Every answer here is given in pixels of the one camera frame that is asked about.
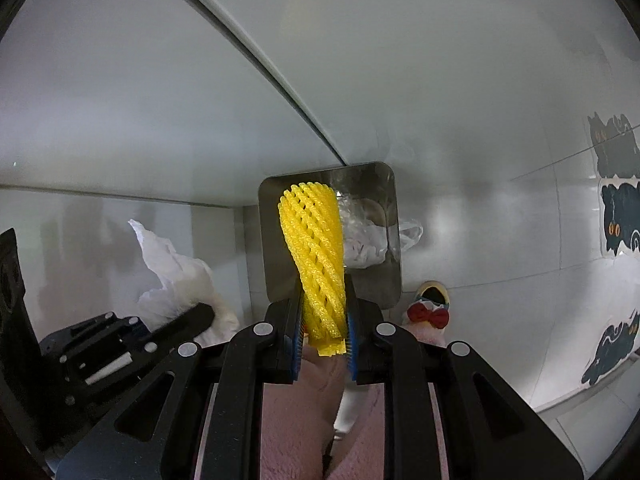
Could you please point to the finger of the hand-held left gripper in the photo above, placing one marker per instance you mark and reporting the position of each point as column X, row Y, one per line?
column 190, row 320

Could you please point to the stainless steel waste bin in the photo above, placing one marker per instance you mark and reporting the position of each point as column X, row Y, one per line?
column 370, row 180

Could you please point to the clear plastic bag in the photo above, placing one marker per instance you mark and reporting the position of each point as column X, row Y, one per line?
column 365, row 240

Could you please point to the pink fleece pants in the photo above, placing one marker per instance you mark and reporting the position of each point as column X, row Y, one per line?
column 300, row 420

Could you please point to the plush slipper with red bow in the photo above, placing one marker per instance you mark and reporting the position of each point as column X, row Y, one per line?
column 427, row 315

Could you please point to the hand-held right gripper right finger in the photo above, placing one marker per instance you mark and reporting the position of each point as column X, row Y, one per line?
column 351, row 352

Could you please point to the white paper tissue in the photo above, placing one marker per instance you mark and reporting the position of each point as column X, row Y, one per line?
column 170, row 280

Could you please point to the yellow foam fruit net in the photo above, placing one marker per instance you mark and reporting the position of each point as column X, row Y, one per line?
column 315, row 260

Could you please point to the black cat floor sticker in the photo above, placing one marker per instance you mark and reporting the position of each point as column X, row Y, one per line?
column 612, row 350
column 620, row 220

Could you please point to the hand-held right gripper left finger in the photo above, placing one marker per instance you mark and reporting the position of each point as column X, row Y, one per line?
column 295, row 352

